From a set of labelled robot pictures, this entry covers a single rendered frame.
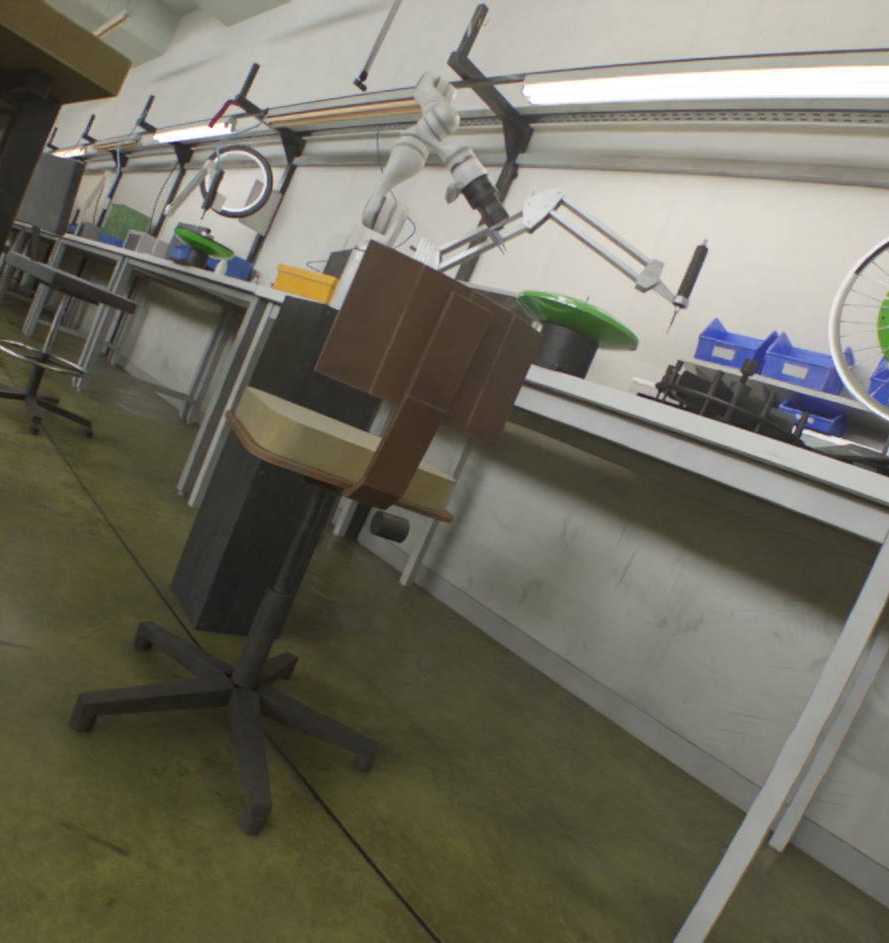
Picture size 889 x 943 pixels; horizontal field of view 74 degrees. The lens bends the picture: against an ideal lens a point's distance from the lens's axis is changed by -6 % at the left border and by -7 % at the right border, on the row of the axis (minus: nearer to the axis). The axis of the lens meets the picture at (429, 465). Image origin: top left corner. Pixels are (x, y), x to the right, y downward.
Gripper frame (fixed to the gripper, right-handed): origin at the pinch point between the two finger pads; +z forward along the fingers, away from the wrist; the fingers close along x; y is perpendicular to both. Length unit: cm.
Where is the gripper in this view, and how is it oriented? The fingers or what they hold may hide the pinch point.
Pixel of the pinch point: (505, 252)
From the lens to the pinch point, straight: 158.8
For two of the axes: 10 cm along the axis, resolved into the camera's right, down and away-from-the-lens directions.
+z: 5.2, 8.5, 0.9
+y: 8.5, -5.2, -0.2
